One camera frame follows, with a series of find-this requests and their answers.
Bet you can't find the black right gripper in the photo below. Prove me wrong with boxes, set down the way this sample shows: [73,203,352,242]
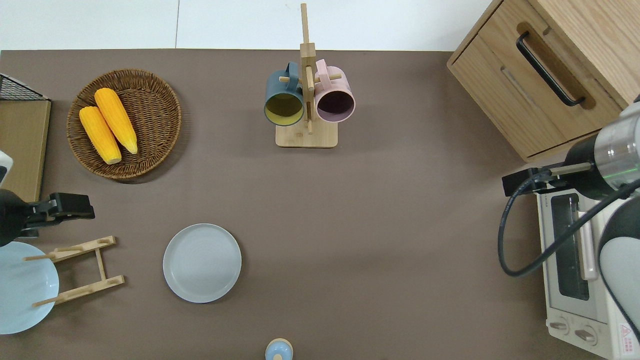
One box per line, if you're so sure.
[502,134,621,200]

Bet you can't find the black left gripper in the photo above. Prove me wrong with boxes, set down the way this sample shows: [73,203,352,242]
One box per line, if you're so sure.
[0,189,96,247]

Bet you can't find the light blue plate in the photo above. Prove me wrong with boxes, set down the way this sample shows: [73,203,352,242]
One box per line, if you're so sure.
[0,241,60,335]

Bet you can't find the wooden plate rack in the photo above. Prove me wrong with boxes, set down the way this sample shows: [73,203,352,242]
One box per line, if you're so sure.
[23,235,126,308]

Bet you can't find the gray plate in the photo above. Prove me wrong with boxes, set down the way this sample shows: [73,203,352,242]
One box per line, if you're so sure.
[162,223,243,304]

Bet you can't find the wooden mug rack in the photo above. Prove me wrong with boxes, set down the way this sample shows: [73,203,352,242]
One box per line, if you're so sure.
[275,2,344,149]

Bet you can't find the wooden shelf board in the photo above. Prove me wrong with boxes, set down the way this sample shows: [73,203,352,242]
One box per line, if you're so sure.
[0,99,52,203]

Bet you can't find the wooden drawer with recessed grip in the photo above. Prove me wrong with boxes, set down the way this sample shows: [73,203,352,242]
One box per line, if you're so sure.
[450,34,571,160]

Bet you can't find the yellow corn cob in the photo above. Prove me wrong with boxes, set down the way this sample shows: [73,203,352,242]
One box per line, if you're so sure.
[78,106,122,165]
[94,87,139,155]

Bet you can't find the white toaster oven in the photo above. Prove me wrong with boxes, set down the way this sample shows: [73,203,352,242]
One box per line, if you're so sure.
[535,189,640,360]

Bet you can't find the brown wicker basket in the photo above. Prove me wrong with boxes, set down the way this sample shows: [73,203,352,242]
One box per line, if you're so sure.
[66,68,183,181]

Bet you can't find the wooden drawer cabinet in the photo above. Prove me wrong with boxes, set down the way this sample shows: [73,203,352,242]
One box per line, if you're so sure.
[446,0,640,162]

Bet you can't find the brown table mat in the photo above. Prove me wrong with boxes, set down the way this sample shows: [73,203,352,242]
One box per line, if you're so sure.
[0,48,640,360]

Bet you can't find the pink mug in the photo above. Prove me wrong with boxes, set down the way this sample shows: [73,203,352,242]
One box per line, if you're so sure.
[314,59,357,124]

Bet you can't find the dark teal mug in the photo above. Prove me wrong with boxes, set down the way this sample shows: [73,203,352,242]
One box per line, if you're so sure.
[263,61,306,127]

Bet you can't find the black cable with silver connector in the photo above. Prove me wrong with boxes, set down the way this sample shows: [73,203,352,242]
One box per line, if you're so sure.
[497,169,640,278]

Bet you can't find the white oven door handle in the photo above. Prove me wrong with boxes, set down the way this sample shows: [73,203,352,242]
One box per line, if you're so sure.
[577,210,599,282]

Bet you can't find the black drawer handle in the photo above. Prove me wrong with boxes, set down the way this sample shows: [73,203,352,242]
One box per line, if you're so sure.
[516,31,586,107]

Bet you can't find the black wire mesh basket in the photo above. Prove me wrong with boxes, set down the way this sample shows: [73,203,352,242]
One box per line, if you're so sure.
[0,73,51,102]

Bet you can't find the wooden drawer with black handle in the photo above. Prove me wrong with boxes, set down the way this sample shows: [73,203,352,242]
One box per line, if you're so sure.
[477,0,626,146]

